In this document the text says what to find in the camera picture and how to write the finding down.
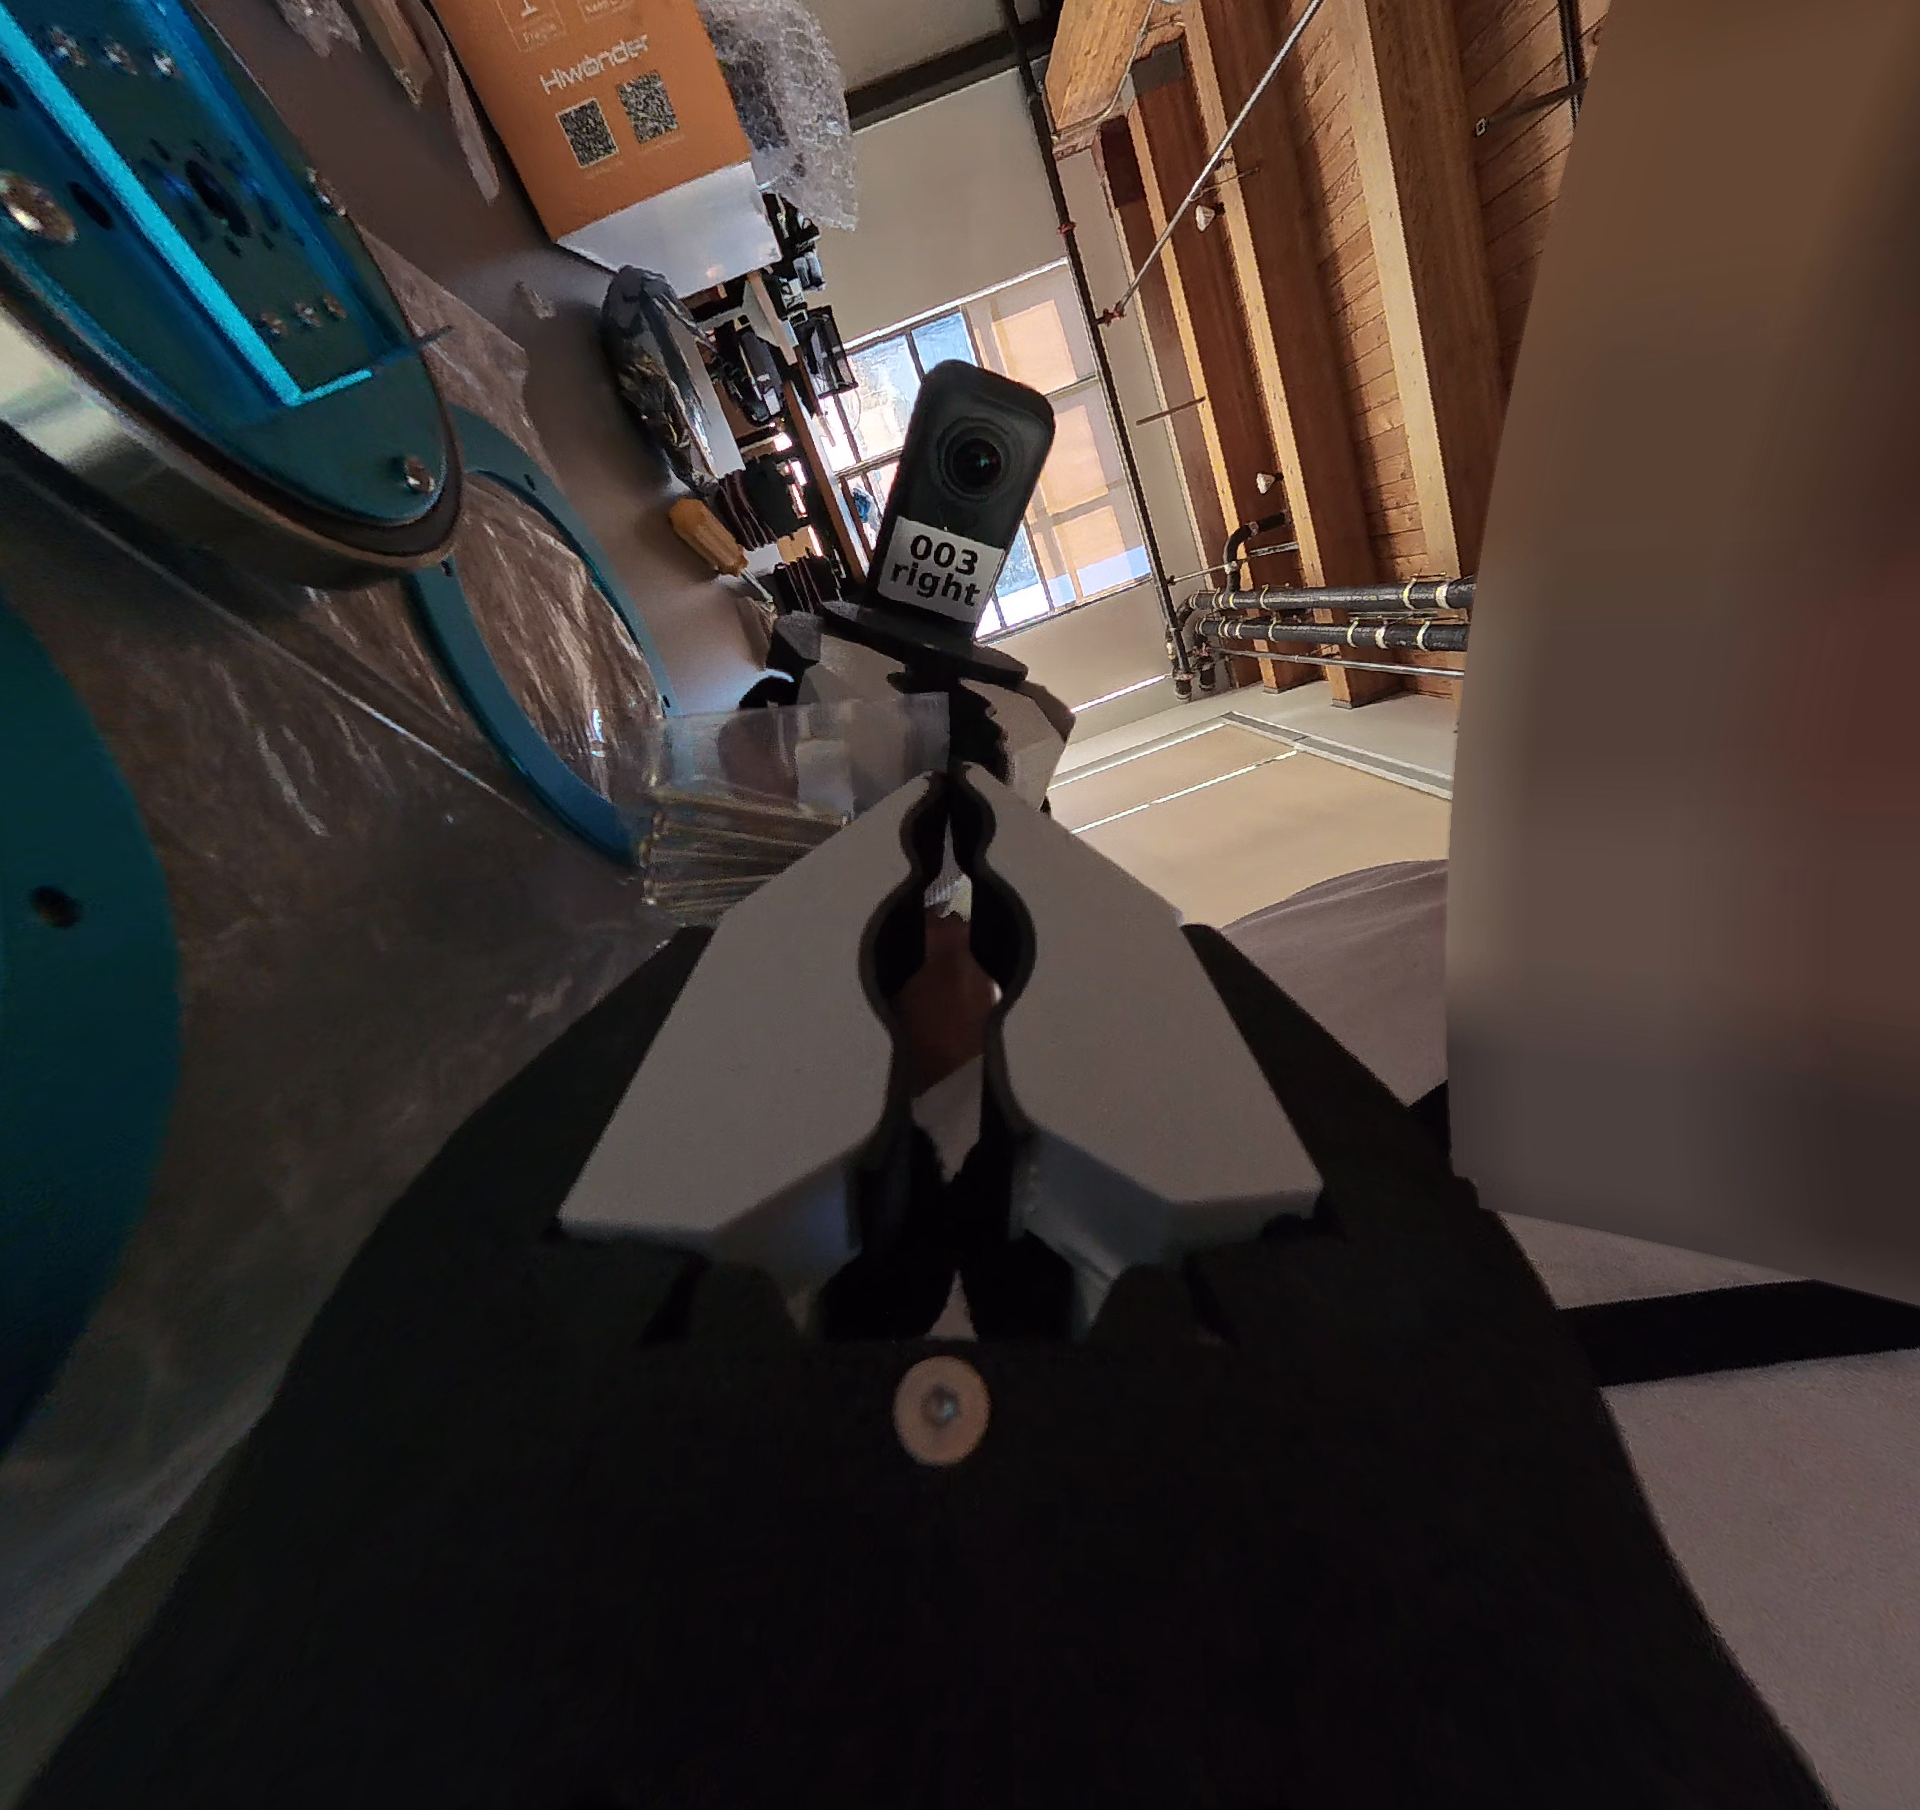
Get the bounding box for brass standoff bag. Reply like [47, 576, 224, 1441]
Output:
[645, 707, 939, 919]

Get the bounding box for person's light shirt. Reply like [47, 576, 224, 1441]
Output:
[1212, 856, 1920, 1810]

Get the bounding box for blue metal ring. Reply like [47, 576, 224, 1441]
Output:
[0, 589, 185, 1443]
[403, 406, 671, 873]

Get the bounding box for orange handled screwdriver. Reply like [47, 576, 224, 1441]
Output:
[668, 495, 747, 585]

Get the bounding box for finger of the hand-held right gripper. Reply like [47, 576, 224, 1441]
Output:
[769, 631, 920, 718]
[982, 683, 1082, 810]

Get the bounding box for silver antistatic bag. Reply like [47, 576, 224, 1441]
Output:
[600, 265, 719, 493]

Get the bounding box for clear plastic bag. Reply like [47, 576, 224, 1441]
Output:
[0, 295, 684, 1242]

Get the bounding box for black wall pipes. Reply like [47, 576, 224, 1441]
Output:
[1167, 520, 1478, 709]

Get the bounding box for bubble wrap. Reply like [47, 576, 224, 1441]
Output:
[695, 0, 861, 240]

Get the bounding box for orange cardboard box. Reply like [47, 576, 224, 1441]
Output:
[371, 0, 782, 273]

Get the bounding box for metal ceiling rod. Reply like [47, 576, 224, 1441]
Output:
[1099, 0, 1402, 330]

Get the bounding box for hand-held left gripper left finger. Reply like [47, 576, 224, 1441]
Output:
[554, 771, 961, 1339]

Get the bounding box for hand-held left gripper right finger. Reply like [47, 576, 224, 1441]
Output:
[953, 771, 1345, 1339]

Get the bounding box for grey desk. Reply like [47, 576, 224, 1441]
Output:
[0, 0, 819, 1752]

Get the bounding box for large window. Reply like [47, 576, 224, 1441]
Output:
[841, 263, 1170, 636]

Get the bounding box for dark equipment clutter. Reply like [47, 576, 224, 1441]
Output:
[704, 182, 879, 628]

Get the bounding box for steel bearing with blue bracket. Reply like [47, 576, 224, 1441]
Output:
[0, 0, 466, 595]

